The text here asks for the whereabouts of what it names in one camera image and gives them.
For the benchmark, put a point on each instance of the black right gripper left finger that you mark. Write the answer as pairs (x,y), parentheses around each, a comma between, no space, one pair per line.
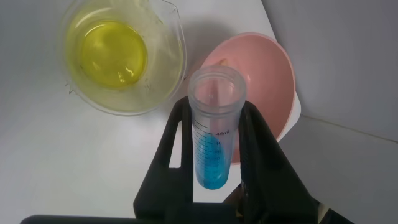
(168,186)

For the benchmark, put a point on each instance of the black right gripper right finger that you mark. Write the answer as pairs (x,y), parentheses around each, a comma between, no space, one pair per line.
(267,186)

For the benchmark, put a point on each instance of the test tube with blue pigment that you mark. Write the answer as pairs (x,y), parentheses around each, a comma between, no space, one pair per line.
(213,168)

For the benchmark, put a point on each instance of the clear plastic beaker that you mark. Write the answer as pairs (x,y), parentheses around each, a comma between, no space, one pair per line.
(115,56)

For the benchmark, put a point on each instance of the pink bowl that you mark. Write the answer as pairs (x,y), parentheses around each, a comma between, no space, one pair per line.
(267,81)

